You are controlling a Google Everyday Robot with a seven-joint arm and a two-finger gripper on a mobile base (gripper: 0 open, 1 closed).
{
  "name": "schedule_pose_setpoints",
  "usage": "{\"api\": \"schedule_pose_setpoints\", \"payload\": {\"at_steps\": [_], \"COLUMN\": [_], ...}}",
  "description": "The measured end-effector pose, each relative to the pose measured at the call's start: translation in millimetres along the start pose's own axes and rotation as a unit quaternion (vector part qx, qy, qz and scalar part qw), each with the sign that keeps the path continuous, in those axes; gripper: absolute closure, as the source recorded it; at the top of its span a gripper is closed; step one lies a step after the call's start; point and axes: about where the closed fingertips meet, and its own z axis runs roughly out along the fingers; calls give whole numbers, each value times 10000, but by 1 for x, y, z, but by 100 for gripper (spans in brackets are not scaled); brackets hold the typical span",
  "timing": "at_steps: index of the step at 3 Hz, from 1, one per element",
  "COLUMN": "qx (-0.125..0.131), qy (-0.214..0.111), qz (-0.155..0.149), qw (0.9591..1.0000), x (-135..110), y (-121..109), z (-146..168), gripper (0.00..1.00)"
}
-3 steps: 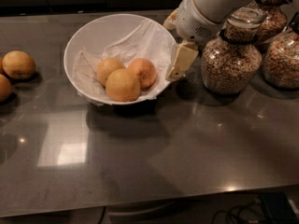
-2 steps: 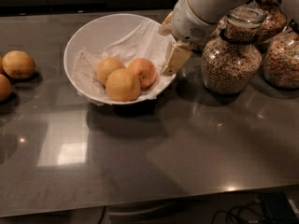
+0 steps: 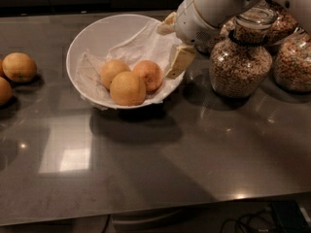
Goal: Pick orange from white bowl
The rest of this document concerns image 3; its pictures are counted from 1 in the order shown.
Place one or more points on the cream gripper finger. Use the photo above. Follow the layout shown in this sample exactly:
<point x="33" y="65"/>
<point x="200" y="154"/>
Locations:
<point x="168" y="25"/>
<point x="180" y="58"/>

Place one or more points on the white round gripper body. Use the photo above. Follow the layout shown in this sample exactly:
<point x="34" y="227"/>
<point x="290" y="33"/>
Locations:
<point x="191" y="22"/>

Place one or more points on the orange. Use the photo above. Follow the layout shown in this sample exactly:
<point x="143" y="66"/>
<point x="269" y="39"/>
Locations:
<point x="1" y="69"/>
<point x="128" y="89"/>
<point x="150" y="72"/>
<point x="110" y="69"/>
<point x="6" y="92"/>
<point x="19" y="67"/>

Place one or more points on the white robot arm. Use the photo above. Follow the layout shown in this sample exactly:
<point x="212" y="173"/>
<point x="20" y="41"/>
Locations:
<point x="299" y="9"/>

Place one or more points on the white bowl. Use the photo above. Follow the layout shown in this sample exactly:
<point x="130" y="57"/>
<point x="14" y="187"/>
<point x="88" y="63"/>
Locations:
<point x="107" y="33"/>

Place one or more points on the back left glass cereal jar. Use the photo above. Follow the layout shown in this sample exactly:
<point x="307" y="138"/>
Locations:
<point x="222" y="35"/>

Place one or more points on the glass cereal jar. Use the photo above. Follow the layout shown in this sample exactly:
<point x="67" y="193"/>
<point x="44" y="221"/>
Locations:
<point x="283" y="26"/>
<point x="240" y="62"/>
<point x="292" y="66"/>
<point x="222" y="35"/>

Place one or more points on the white paper towel liner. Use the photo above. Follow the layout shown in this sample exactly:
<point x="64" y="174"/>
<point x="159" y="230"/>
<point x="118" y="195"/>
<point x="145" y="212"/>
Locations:
<point x="142" y="47"/>

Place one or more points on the front glass cereal jar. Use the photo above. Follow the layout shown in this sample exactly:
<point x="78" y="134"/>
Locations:
<point x="240" y="62"/>

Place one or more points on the back right glass cereal jar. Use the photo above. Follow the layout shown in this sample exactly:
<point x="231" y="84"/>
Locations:
<point x="283" y="26"/>

